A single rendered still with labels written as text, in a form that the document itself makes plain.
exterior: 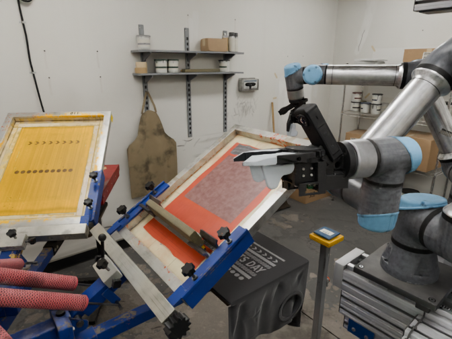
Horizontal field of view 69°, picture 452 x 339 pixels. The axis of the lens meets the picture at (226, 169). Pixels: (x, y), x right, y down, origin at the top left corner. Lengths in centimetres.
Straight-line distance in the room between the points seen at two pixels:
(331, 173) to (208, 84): 314
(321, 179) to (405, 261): 52
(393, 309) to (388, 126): 55
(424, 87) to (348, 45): 427
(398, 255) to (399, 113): 41
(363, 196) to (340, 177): 10
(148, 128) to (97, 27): 97
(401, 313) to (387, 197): 50
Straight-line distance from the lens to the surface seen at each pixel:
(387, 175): 70
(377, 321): 120
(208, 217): 133
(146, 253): 133
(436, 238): 96
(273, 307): 161
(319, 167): 60
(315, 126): 60
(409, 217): 101
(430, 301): 104
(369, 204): 73
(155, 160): 343
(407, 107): 87
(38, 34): 310
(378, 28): 495
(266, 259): 162
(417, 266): 106
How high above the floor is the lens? 183
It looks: 18 degrees down
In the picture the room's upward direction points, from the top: straight up
